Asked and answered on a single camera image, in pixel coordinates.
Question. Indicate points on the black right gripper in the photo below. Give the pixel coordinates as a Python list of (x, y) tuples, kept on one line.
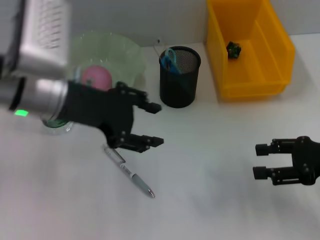
[(307, 160)]

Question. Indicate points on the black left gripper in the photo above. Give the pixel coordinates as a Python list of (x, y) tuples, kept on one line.
[(100, 107)]

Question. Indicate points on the black mesh pen cup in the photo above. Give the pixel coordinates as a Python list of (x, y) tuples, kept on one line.
[(178, 92)]

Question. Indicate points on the grey-grip ballpoint pen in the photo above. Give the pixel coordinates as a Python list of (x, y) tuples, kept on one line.
[(138, 181)]

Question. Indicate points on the pink toy peach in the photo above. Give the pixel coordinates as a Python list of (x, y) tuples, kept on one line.
[(97, 75)]

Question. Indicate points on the blue scissors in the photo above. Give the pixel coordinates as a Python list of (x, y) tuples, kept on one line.
[(170, 61)]

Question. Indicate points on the clear green-label water bottle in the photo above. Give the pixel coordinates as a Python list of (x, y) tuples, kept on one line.
[(57, 126)]

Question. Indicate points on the green wavy glass bowl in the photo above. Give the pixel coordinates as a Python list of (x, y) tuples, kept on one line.
[(125, 57)]

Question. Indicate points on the yellow plastic bin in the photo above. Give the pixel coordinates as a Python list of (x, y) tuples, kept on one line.
[(250, 75)]

